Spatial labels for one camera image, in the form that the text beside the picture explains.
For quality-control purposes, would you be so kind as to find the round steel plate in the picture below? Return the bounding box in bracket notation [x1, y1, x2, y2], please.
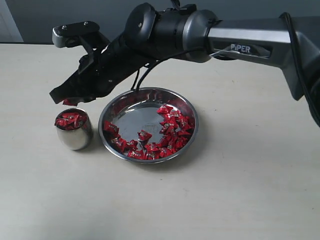
[98, 87, 199, 164]

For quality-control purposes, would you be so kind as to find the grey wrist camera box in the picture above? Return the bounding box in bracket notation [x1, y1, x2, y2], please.
[52, 21, 110, 54]

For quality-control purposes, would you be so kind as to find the red candy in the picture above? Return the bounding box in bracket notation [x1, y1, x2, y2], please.
[159, 147, 176, 159]
[127, 149, 145, 160]
[54, 111, 88, 131]
[156, 104, 179, 118]
[62, 98, 78, 107]

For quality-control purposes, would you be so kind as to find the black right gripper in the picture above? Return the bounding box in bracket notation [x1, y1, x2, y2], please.
[49, 34, 155, 104]

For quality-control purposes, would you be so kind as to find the steel cup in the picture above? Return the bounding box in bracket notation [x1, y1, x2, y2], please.
[55, 107, 94, 151]

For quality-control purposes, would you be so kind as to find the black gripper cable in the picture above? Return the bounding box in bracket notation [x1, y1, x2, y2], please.
[129, 0, 226, 91]

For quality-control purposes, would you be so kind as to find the red wrapped candy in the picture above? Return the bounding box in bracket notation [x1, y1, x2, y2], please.
[159, 147, 176, 159]
[127, 149, 145, 160]
[156, 104, 179, 118]

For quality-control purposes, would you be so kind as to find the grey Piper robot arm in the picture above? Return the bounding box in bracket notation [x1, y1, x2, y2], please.
[50, 0, 320, 123]

